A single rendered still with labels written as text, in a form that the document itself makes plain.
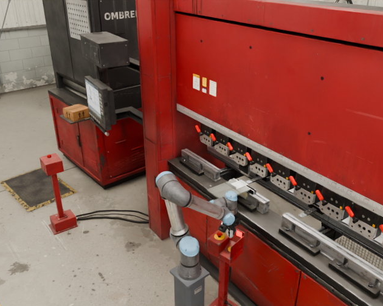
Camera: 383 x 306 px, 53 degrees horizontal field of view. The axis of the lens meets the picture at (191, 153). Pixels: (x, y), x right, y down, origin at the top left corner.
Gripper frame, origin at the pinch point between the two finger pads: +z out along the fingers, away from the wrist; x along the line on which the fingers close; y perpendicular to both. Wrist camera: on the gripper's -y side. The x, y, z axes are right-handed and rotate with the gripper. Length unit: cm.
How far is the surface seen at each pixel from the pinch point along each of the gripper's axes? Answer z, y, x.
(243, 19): -131, 49, 23
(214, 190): -14.5, 20.3, 28.1
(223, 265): 27.6, -2.2, 4.1
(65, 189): 84, 23, 262
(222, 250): 12.8, -2.5, 4.6
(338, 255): -9, 19, -66
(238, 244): 7.2, 3.8, -4.7
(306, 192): -38, 26, -39
